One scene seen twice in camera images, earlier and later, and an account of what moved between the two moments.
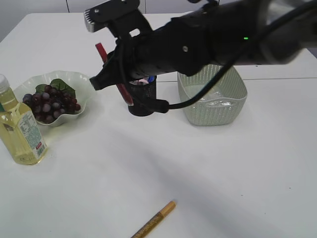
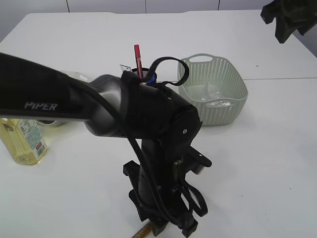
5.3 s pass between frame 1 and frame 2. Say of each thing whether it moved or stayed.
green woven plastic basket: stayed
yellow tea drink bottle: stayed
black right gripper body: moved
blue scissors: stayed
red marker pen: moved
